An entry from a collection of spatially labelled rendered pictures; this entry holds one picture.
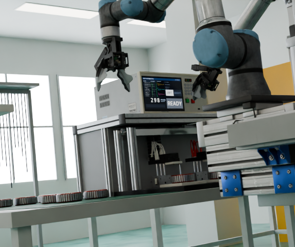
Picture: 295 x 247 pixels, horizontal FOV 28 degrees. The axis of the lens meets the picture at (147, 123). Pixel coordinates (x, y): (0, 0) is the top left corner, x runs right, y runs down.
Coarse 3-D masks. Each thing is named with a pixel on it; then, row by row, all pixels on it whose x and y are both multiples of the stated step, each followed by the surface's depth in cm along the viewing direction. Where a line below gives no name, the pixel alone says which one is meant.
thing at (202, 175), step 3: (195, 174) 291; (198, 174) 291; (201, 174) 293; (204, 174) 294; (195, 177) 291; (198, 177) 291; (201, 177) 292; (204, 177) 294; (195, 180) 291; (198, 180) 291
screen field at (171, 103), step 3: (168, 99) 287; (171, 99) 288; (174, 99) 289; (177, 99) 291; (180, 99) 292; (168, 102) 287; (171, 102) 288; (174, 102) 289; (177, 102) 290; (180, 102) 292; (168, 105) 286; (171, 105) 287; (174, 105) 289; (177, 105) 290; (180, 105) 291
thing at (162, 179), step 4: (152, 176) 279; (156, 176) 276; (160, 176) 276; (164, 176) 277; (168, 176) 279; (152, 180) 279; (160, 180) 275; (164, 180) 277; (168, 180) 278; (160, 184) 275
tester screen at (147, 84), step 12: (144, 84) 279; (156, 84) 283; (168, 84) 288; (180, 84) 293; (144, 96) 278; (156, 96) 282; (168, 96) 287; (180, 96) 292; (156, 108) 281; (168, 108) 286; (180, 108) 291
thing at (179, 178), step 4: (172, 176) 265; (176, 176) 264; (180, 176) 263; (184, 176) 263; (188, 176) 263; (192, 176) 265; (172, 180) 265; (176, 180) 263; (180, 180) 263; (184, 180) 262; (188, 180) 263; (192, 180) 265
